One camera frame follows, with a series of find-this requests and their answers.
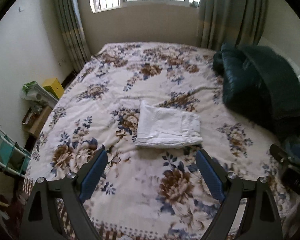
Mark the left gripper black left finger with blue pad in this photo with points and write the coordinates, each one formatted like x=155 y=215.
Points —
x=41 y=219

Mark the white pants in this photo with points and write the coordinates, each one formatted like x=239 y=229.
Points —
x=160 y=127

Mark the teal storage rack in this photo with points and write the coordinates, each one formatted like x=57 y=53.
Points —
x=14 y=159

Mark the dark green quilt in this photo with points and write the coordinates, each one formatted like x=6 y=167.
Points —
x=262 y=86

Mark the cardboard box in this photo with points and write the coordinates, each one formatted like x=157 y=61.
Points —
x=35 y=119

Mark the floral bed blanket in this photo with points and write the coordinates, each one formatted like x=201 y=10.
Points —
x=151 y=193

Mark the white green bag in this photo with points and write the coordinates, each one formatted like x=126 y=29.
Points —
x=32 y=91

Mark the yellow box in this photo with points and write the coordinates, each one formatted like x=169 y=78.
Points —
x=54 y=87

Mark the right striped curtain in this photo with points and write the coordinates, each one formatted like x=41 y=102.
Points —
x=235 y=22

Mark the striped curtain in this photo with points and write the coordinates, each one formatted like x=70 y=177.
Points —
x=235 y=22
x=72 y=32

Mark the left striped curtain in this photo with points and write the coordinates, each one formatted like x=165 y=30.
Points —
x=72 y=32

